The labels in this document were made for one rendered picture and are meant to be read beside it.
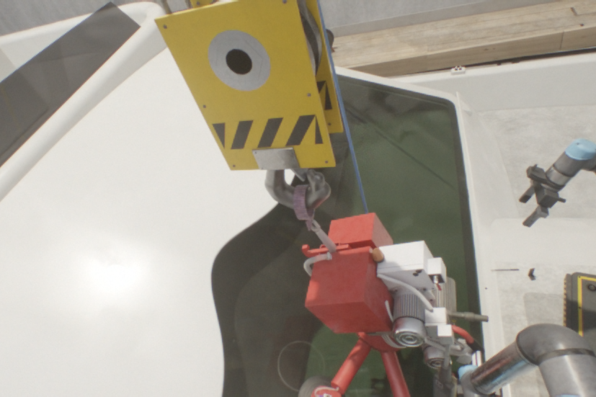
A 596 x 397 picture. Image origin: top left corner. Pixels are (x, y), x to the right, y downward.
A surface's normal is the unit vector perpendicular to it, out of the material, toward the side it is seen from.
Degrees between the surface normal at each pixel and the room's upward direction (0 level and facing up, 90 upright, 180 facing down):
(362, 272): 20
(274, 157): 90
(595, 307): 0
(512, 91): 90
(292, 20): 90
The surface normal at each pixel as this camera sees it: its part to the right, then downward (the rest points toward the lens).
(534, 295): -0.28, -0.66
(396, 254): -0.54, -0.63
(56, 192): 0.07, -0.63
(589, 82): -0.31, 0.75
